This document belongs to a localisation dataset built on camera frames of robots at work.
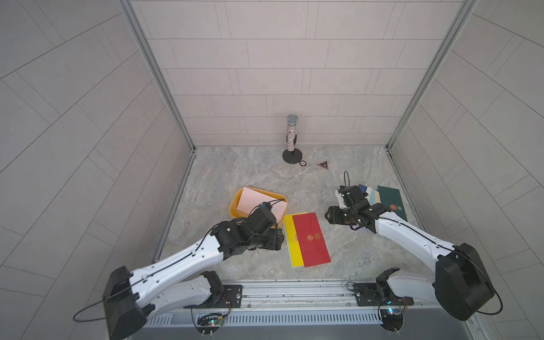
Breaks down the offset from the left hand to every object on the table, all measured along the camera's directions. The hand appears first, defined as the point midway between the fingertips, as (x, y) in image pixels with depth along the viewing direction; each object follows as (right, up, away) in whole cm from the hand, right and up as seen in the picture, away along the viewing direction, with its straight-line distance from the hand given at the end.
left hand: (281, 238), depth 74 cm
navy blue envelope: (+39, +15, +26) cm, 49 cm away
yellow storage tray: (-20, +11, +17) cm, 29 cm away
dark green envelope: (+51, +9, +22) cm, 56 cm away
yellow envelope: (+5, -7, +8) cm, 11 cm away
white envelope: (+41, +13, +24) cm, 49 cm away
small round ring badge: (+11, +26, +36) cm, 46 cm away
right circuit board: (+37, -25, -5) cm, 45 cm away
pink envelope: (-14, +10, +18) cm, 25 cm away
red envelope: (+12, -5, +11) cm, 17 cm away
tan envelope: (+45, +11, +23) cm, 51 cm away
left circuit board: (-22, -23, -9) cm, 33 cm away
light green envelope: (+3, -6, +9) cm, 11 cm away
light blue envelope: (+42, +10, +22) cm, 48 cm away
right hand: (+19, +5, +12) cm, 23 cm away
